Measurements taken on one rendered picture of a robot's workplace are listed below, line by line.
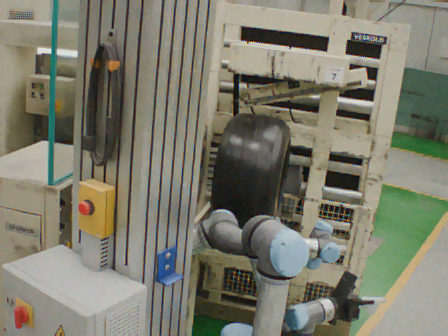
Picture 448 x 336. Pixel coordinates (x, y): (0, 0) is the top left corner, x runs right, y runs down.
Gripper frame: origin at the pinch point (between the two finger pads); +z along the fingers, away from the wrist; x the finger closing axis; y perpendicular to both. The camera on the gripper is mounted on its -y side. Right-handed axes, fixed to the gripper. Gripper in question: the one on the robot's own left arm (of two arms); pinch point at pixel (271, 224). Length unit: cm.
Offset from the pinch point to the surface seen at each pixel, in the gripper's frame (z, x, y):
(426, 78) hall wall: 552, -691, -306
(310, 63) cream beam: 38, -52, 51
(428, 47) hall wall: 573, -715, -248
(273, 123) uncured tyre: 22.5, -18.8, 35.6
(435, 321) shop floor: 2, -127, -157
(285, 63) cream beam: 46, -42, 52
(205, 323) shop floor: 60, 25, -110
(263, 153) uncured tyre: 10.1, -5.4, 30.5
